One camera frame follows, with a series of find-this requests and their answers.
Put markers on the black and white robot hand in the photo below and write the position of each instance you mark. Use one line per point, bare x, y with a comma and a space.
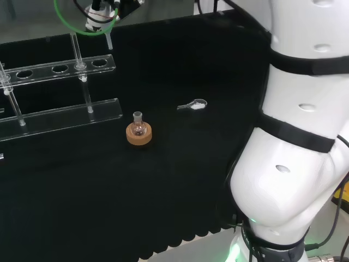
98, 19

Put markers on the translucent plastic funnel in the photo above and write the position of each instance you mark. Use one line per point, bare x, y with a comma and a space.
109, 41

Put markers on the clear round-bottom flask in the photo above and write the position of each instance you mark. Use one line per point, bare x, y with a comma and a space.
138, 128

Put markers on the black bench cloth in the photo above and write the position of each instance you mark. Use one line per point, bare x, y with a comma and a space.
163, 177

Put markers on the yellow stop button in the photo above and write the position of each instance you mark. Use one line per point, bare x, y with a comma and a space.
342, 195

